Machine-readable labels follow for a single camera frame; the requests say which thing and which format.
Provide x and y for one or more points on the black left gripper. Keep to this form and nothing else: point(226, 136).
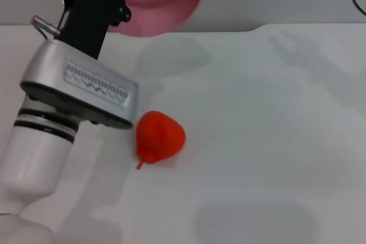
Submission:
point(85, 12)

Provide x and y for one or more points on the pink plastic bowl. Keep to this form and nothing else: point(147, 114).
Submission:
point(166, 12)

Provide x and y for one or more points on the orange toy fruit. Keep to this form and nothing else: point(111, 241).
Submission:
point(157, 135)

